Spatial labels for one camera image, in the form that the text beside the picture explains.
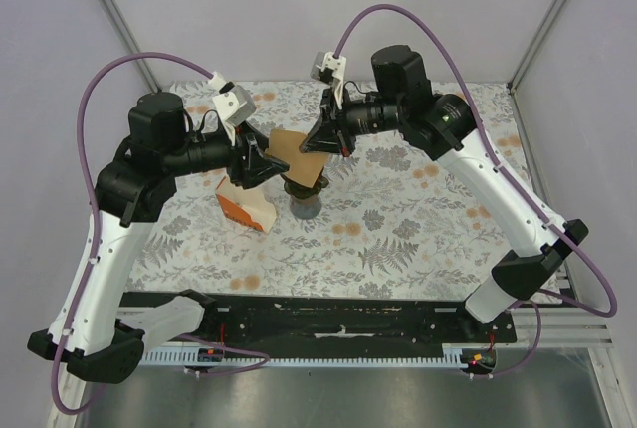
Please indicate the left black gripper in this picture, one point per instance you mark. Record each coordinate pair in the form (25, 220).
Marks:
(252, 143)

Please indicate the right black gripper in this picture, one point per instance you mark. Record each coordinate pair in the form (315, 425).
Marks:
(331, 133)

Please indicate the brown paper coffee filter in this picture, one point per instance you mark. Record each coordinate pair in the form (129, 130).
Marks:
(304, 168)

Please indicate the dark glass dripper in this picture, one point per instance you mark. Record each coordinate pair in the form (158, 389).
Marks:
(295, 189)

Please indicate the orange coffee filter box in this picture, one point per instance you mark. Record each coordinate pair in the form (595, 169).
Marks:
(248, 207)

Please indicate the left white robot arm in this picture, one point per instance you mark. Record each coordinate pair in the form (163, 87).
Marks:
(87, 337)

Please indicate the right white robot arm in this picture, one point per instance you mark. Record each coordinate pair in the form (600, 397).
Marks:
(444, 128)

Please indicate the floral patterned table mat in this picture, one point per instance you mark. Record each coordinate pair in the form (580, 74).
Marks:
(393, 225)

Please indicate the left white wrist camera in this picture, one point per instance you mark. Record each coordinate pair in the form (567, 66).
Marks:
(232, 103)

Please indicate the black mounting base plate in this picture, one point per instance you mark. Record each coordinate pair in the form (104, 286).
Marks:
(346, 328)

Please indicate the left aluminium frame post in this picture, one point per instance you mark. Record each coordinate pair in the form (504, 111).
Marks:
(119, 20)

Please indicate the aluminium frame post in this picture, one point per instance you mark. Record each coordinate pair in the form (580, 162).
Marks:
(119, 20)
(538, 39)

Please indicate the right aluminium frame post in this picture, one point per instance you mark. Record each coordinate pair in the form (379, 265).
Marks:
(538, 39)

